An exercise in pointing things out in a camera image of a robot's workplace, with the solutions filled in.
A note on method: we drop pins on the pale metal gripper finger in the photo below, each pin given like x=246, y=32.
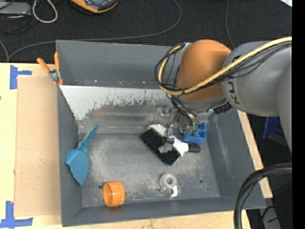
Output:
x=166, y=149
x=171, y=136

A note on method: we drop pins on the blue plastic box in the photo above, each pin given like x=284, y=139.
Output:
x=196, y=139

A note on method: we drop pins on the clear plastic tape dispenser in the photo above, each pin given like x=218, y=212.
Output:
x=168, y=180

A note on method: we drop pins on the grey metal bin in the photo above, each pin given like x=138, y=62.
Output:
x=133, y=161

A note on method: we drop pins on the orange plastic cup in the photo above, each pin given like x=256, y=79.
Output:
x=114, y=194

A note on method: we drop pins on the blue plastic dustpan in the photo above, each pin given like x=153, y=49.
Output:
x=78, y=161

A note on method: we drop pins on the brown cardboard board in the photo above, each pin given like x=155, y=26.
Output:
x=35, y=139

